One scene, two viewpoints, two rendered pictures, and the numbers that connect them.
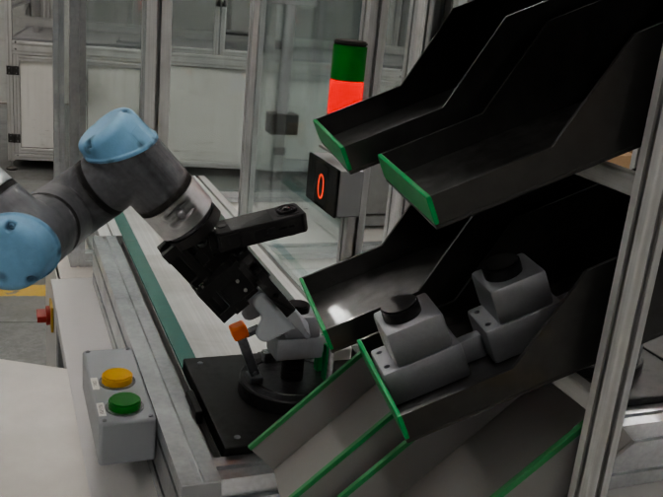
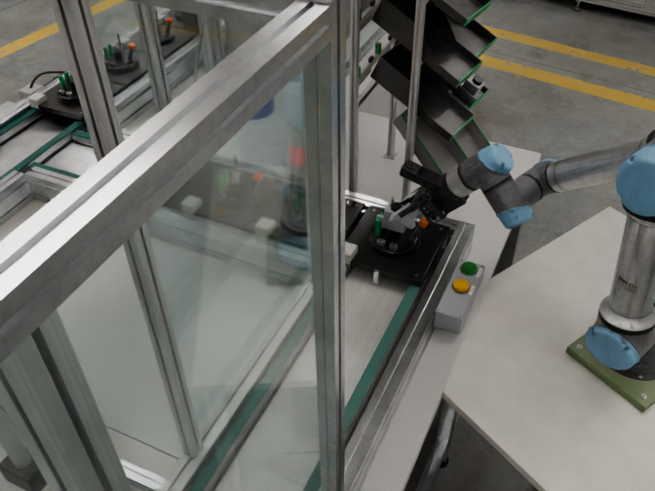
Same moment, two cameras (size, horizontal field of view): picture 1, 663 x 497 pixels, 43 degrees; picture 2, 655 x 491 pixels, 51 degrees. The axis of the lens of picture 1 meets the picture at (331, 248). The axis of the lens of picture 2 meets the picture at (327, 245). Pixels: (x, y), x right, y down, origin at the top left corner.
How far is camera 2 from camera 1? 2.38 m
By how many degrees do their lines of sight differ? 105
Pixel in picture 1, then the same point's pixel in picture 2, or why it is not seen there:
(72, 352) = (430, 407)
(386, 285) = (437, 115)
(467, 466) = not seen: hidden behind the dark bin
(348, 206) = not seen: hidden behind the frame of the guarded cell
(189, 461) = (462, 236)
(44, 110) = not seen: outside the picture
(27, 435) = (492, 342)
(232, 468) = (451, 223)
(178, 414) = (449, 255)
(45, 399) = (470, 366)
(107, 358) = (453, 306)
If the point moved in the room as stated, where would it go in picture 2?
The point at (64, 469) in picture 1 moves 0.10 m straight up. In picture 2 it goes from (485, 312) to (491, 285)
